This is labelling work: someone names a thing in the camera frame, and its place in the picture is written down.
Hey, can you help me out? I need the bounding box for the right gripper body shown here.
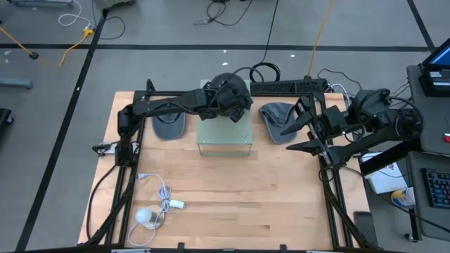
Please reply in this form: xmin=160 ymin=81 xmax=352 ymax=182
xmin=298 ymin=95 xmax=349 ymax=165

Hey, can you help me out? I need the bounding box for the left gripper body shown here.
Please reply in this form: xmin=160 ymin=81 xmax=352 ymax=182
xmin=202 ymin=84 xmax=254 ymax=119

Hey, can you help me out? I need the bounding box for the dark green bucket hat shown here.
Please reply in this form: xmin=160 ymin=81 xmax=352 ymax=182
xmin=210 ymin=72 xmax=253 ymax=110

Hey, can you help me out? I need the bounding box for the grey baseball cap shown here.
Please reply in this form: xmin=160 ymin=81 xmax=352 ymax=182
xmin=258 ymin=101 xmax=300 ymax=145
xmin=151 ymin=111 xmax=186 ymax=141

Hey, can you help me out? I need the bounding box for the green perforated metal shelf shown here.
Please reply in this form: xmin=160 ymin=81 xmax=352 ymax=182
xmin=195 ymin=79 xmax=253 ymax=157

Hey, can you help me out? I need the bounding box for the black perforated panel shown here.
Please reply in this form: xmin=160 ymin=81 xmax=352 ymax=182
xmin=250 ymin=78 xmax=328 ymax=96

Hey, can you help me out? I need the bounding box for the white box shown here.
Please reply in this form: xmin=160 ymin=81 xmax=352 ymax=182
xmin=361 ymin=153 xmax=409 ymax=195

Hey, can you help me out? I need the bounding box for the black phone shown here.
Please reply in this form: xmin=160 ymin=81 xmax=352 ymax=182
xmin=353 ymin=211 xmax=379 ymax=247

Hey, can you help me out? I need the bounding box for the white canister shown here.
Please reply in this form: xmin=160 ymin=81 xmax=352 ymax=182
xmin=390 ymin=186 xmax=417 ymax=209

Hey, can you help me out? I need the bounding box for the grey desk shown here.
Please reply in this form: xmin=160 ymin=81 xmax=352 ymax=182
xmin=406 ymin=64 xmax=450 ymax=243

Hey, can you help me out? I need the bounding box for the black box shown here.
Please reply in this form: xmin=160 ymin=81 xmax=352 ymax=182
xmin=418 ymin=67 xmax=450 ymax=98

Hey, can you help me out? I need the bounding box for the black keyboard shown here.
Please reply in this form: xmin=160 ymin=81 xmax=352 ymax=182
xmin=420 ymin=167 xmax=450 ymax=209

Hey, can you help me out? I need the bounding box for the laptop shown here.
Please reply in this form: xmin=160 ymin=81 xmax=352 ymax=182
xmin=420 ymin=37 xmax=450 ymax=71

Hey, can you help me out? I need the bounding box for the white bulb table lamp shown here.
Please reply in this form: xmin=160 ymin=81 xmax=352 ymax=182
xmin=134 ymin=205 xmax=165 ymax=231

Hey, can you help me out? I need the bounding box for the grey floor bar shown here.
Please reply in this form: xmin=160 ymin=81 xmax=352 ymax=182
xmin=0 ymin=77 xmax=34 ymax=90

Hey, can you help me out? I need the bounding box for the black caster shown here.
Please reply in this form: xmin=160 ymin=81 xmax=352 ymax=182
xmin=0 ymin=108 xmax=15 ymax=135

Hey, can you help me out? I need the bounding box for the black hanging cable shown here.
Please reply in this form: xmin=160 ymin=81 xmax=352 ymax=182
xmin=248 ymin=0 xmax=281 ymax=84

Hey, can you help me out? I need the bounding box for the black floor cable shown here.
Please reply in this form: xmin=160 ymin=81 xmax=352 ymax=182
xmin=193 ymin=0 xmax=255 ymax=27

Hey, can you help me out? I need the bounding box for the black aluminium frame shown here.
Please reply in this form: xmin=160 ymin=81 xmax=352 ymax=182
xmin=84 ymin=77 xmax=383 ymax=253

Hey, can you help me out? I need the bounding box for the yellow hanging cord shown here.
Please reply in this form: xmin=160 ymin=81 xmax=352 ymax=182
xmin=307 ymin=0 xmax=335 ymax=77

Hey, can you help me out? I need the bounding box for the white lamp cable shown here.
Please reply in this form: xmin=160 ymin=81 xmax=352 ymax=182
xmin=127 ymin=171 xmax=186 ymax=247

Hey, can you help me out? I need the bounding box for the yellow floor cable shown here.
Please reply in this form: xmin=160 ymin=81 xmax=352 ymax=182
xmin=0 ymin=25 xmax=95 ymax=68

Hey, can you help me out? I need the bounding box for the white floor cable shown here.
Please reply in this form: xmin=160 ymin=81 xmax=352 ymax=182
xmin=58 ymin=0 xmax=93 ymax=30

